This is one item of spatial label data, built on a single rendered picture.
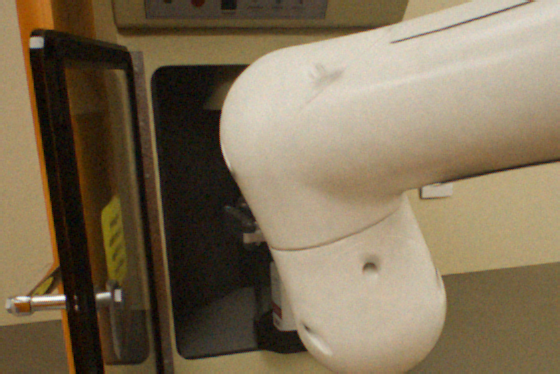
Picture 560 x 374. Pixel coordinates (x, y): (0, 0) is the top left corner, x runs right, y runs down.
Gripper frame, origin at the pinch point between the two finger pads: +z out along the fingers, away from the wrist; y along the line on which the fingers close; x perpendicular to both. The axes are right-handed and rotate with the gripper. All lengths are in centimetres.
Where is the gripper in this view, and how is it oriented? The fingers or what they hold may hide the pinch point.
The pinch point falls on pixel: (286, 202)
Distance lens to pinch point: 77.3
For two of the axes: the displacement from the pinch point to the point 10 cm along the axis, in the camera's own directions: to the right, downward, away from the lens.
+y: -9.7, 0.8, -2.4
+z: -2.5, -2.7, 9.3
